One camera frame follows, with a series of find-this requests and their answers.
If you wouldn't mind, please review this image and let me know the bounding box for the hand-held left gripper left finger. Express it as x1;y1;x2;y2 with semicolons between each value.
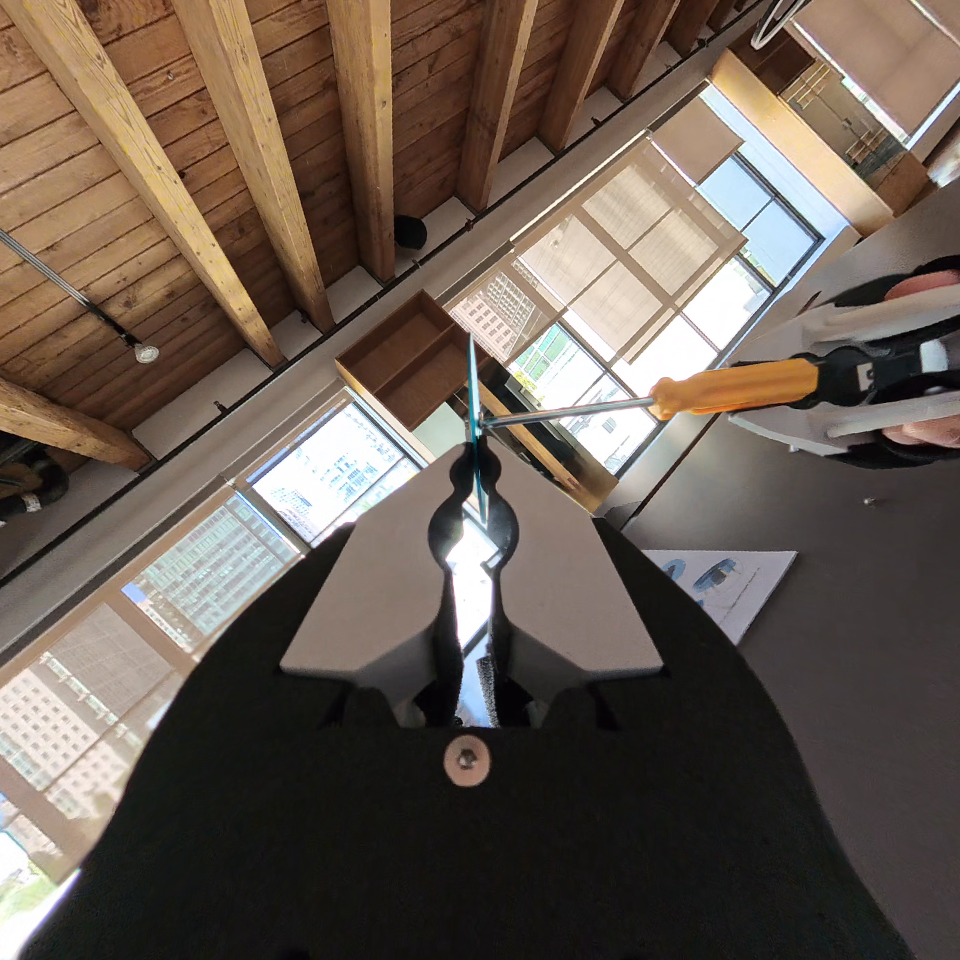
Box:
277;442;475;727

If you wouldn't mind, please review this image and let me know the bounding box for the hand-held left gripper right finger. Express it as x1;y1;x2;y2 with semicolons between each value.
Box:
477;439;666;727

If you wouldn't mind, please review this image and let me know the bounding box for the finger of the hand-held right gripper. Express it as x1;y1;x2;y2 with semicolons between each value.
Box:
731;298;960;370
726;384;960;457

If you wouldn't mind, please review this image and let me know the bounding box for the yellow-handled screwdriver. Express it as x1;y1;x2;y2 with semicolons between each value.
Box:
480;357;820;431

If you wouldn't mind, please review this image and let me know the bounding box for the blue round metal plate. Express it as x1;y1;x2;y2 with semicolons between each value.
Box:
467;332;492;524

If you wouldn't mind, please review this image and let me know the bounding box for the open assembly manual booklet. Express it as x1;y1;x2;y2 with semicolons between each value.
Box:
645;549;798;646

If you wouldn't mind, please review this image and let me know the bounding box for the beige roller blind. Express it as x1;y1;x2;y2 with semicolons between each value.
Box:
510;97;751;355

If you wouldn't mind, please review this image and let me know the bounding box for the wooden shelf unit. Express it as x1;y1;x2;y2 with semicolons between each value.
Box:
334;289;498;433

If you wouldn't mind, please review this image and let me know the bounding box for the black bent pipe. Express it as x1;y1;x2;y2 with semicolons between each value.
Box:
0;442;71;528

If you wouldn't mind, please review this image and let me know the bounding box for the thick wooden cross beam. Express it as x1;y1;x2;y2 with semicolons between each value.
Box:
0;377;153;472

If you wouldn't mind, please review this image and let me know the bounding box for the row of wooden ceiling joists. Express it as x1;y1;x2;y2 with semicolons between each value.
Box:
0;0;751;370

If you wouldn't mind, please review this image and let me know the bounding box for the white ring ceiling lamp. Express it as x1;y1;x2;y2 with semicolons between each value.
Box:
752;0;805;51

